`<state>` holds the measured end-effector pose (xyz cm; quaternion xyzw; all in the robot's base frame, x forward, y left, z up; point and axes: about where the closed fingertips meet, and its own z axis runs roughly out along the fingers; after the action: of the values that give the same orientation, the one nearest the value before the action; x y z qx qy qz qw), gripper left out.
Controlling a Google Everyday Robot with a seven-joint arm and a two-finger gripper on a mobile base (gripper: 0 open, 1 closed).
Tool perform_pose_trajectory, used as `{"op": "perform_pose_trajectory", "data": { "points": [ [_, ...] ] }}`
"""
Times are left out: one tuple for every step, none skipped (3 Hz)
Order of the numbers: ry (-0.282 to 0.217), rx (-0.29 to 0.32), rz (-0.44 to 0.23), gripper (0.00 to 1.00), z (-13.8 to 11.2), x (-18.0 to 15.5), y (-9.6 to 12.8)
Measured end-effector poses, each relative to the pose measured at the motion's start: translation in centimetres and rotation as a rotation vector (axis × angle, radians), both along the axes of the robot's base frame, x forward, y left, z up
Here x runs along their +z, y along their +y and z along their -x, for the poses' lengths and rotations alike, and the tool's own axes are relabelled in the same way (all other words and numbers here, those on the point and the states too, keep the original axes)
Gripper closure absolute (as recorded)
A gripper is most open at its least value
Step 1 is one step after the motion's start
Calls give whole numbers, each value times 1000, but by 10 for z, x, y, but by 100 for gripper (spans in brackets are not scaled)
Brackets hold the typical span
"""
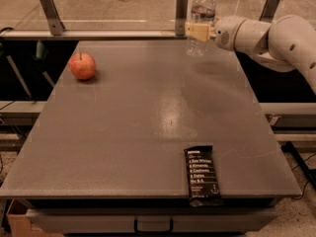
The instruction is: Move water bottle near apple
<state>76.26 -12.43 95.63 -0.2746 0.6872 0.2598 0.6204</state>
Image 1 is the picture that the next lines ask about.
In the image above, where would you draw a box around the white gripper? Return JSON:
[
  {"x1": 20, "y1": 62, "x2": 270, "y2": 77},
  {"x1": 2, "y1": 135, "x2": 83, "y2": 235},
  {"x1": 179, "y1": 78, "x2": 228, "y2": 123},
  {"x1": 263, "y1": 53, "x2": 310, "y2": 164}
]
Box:
[{"x1": 185, "y1": 16, "x2": 246, "y2": 51}]

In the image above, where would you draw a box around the clear plastic water bottle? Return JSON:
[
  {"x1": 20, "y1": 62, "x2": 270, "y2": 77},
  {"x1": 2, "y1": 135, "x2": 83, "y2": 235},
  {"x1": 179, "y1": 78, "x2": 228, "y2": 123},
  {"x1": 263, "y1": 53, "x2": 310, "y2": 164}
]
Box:
[{"x1": 187, "y1": 0, "x2": 216, "y2": 57}]

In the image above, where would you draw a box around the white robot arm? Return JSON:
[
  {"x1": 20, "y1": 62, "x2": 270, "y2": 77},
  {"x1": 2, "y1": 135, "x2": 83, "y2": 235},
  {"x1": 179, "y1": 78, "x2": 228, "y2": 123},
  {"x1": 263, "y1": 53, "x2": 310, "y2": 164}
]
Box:
[{"x1": 185, "y1": 15, "x2": 316, "y2": 93}]

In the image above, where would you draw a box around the red apple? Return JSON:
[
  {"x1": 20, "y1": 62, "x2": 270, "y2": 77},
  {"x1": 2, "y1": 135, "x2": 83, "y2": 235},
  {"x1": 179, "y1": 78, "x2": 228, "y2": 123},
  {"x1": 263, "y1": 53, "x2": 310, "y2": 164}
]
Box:
[{"x1": 68, "y1": 52, "x2": 97, "y2": 80}]

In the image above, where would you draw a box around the black protein bar wrapper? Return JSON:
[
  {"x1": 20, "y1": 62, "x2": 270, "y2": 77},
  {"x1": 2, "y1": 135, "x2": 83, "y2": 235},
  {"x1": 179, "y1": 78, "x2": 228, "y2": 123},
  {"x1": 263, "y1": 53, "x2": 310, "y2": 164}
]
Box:
[{"x1": 184, "y1": 145, "x2": 223, "y2": 207}]

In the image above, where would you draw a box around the cardboard box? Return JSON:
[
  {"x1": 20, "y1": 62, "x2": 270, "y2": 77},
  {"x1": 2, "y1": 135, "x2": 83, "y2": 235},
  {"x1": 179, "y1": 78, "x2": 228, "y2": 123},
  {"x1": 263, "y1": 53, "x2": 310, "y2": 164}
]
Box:
[{"x1": 6, "y1": 199, "x2": 63, "y2": 237}]

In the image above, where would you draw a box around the middle metal bracket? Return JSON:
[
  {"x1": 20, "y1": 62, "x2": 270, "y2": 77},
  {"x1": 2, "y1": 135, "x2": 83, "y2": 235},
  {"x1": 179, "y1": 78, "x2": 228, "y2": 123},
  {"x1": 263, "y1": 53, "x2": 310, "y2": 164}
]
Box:
[{"x1": 175, "y1": 0, "x2": 188, "y2": 36}]

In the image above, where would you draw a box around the metal bracket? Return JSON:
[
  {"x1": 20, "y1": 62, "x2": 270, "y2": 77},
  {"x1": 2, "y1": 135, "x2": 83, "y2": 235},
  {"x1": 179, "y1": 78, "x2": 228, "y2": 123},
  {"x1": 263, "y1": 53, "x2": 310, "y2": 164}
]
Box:
[
  {"x1": 259, "y1": 0, "x2": 280, "y2": 23},
  {"x1": 39, "y1": 0, "x2": 65, "y2": 36},
  {"x1": 175, "y1": 0, "x2": 188, "y2": 36}
]

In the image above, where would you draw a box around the right metal bracket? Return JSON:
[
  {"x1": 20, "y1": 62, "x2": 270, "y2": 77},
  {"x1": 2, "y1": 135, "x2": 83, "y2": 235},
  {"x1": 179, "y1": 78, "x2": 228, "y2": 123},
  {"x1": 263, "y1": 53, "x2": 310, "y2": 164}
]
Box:
[{"x1": 259, "y1": 0, "x2": 280, "y2": 23}]

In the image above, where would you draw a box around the left metal bracket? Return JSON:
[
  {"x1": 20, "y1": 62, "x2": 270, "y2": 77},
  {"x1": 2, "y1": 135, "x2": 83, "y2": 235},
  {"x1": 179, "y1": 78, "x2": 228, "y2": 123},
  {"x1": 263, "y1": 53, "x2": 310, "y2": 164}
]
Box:
[{"x1": 39, "y1": 0, "x2": 65, "y2": 36}]

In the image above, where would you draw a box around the black cable on floor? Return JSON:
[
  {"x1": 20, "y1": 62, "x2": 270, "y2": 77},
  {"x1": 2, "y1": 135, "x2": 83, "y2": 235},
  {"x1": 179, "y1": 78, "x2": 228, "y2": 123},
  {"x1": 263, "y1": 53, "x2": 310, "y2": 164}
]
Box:
[{"x1": 282, "y1": 141, "x2": 316, "y2": 201}]

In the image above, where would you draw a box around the grey drawer with handle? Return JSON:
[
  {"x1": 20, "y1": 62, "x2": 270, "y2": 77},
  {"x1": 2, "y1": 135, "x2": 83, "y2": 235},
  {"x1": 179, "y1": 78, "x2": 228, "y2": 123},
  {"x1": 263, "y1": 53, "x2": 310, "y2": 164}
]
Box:
[{"x1": 27, "y1": 207, "x2": 277, "y2": 234}]

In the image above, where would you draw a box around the metal rail behind table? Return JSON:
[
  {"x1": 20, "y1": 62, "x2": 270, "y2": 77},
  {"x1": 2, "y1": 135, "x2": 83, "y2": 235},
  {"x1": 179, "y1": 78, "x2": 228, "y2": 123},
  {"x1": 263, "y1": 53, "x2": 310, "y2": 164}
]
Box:
[{"x1": 0, "y1": 30, "x2": 185, "y2": 40}]

